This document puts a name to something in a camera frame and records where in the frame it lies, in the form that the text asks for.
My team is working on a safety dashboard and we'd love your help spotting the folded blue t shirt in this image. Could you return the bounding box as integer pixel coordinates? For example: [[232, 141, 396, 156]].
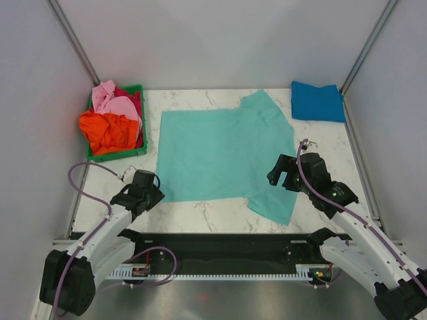
[[291, 81, 346, 123]]

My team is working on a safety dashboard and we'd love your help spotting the aluminium frame rail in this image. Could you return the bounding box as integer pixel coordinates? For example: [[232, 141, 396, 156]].
[[46, 238, 412, 267]]

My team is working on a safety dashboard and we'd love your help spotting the white slotted cable duct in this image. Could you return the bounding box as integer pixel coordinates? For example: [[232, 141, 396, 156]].
[[106, 264, 331, 281]]

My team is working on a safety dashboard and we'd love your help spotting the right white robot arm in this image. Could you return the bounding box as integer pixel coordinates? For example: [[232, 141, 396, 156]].
[[267, 152, 426, 319]]

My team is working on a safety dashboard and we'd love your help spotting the pink t shirt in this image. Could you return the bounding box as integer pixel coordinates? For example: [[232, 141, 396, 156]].
[[91, 79, 143, 129]]

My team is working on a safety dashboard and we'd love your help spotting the teal t shirt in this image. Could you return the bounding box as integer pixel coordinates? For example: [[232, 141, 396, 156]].
[[157, 90, 296, 225]]

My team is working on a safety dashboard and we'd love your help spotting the orange t shirt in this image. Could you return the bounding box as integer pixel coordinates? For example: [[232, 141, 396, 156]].
[[79, 111, 139, 156]]

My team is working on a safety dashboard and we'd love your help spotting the green plastic bin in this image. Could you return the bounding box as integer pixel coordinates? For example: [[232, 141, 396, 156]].
[[86, 84, 147, 163]]

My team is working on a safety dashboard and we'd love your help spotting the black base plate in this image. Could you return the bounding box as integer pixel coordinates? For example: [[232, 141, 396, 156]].
[[120, 229, 328, 273]]

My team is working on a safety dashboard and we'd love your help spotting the crimson t shirt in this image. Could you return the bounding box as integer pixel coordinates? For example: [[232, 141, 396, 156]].
[[114, 87, 143, 149]]

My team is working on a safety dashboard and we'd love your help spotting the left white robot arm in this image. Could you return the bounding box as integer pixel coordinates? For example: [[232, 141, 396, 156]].
[[39, 169, 165, 316]]

